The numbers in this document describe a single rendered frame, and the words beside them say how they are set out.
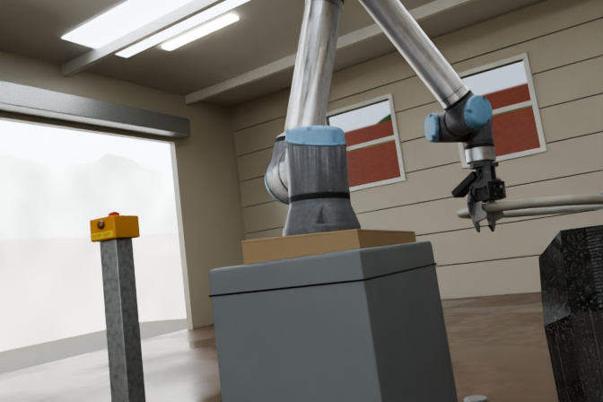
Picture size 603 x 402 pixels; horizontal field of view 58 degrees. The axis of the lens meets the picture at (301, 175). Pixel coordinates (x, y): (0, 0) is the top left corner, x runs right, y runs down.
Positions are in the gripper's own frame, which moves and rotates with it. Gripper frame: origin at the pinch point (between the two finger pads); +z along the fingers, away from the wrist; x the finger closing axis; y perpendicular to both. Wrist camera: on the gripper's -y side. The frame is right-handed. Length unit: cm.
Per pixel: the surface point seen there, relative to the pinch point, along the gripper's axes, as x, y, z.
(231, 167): 226, -850, -170
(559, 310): 14.0, 12.4, 25.9
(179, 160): 106, -781, -169
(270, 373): -81, 17, 29
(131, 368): -95, -69, 38
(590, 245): 30.7, 13.4, 7.5
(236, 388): -86, 9, 32
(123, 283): -97, -70, 10
